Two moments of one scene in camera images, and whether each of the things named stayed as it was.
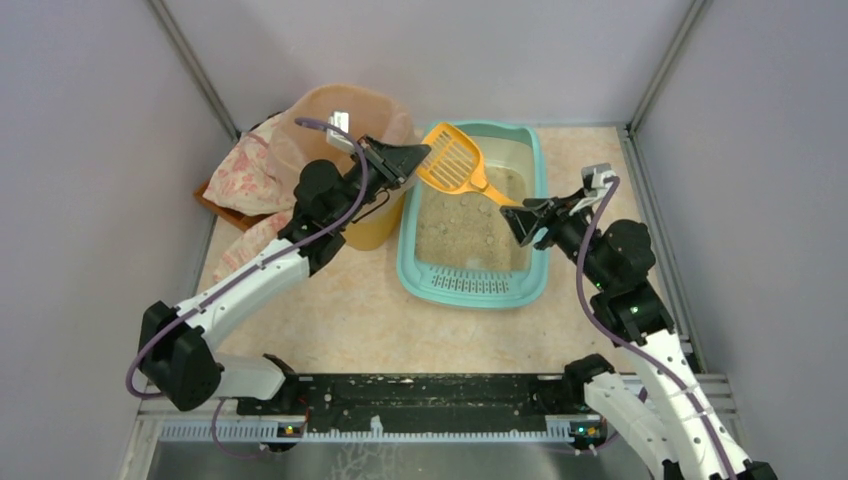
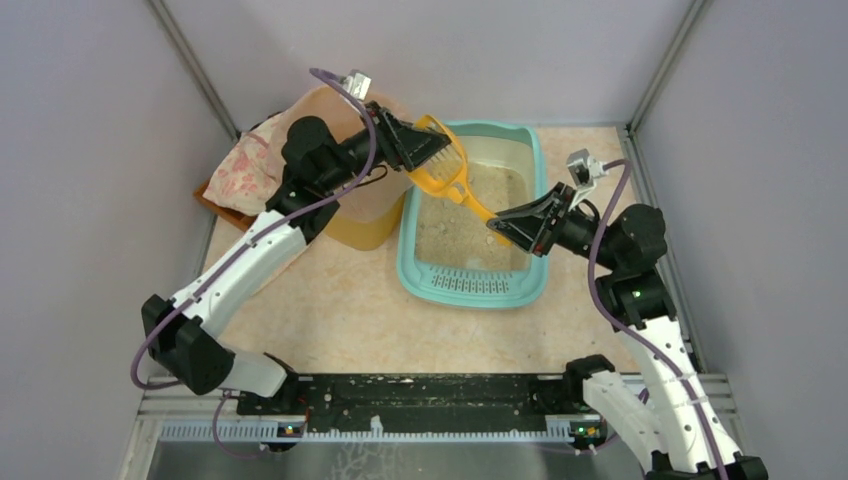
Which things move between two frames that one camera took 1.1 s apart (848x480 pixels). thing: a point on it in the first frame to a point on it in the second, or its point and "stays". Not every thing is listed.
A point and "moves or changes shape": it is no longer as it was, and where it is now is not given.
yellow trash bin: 375,223 stays
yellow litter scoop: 455,165 moves or changes shape
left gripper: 379,168 to 387,132
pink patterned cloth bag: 244,184 stays
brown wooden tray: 237,218 stays
